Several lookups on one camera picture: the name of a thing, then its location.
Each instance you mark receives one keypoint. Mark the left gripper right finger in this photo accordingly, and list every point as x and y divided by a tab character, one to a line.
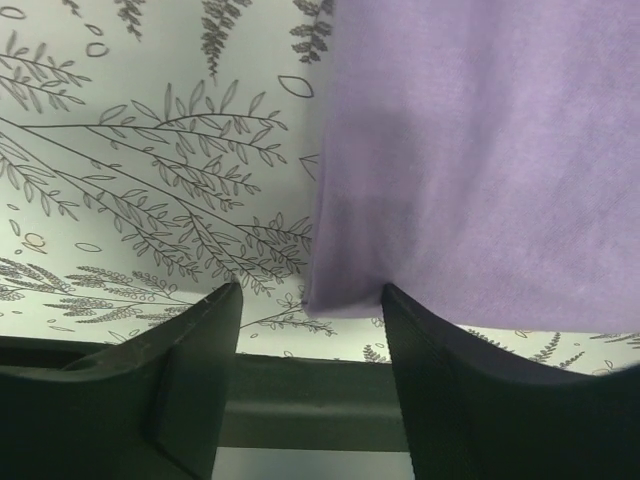
472	410

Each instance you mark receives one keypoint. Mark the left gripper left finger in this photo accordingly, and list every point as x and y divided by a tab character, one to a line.
150	407

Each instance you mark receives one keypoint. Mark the purple t shirt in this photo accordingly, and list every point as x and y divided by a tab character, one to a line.
482	156

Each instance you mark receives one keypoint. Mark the floral table cloth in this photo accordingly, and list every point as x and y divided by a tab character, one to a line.
153	150

